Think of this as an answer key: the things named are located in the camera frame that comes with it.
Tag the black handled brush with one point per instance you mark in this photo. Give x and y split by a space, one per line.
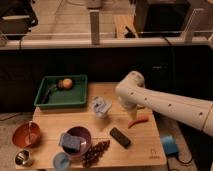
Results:
58 85

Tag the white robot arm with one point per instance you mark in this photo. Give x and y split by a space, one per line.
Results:
193 112

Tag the wooden cutting board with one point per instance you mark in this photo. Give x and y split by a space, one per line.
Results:
145 153

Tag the small steel cup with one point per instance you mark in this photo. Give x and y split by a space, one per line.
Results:
22 158

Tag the orange fruit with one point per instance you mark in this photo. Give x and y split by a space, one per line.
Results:
67 83

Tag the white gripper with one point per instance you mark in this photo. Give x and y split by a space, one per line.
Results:
131 107

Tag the orange red bowl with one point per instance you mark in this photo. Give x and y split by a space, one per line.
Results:
20 136

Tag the red grape bunch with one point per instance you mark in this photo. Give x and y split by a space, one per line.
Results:
94 153

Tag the metal spoon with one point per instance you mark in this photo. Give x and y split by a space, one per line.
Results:
29 131

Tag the green plastic tray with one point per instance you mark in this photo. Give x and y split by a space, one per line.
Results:
75 97

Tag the blue sponge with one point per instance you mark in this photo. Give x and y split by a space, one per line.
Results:
69 141

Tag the light blue cup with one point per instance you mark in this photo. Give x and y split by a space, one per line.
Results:
61 162

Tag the blue box on floor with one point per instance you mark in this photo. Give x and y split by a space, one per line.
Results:
169 145

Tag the purple bowl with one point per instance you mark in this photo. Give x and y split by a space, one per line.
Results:
85 138

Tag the white plastic cup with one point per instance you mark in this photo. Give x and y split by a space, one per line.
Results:
100 106

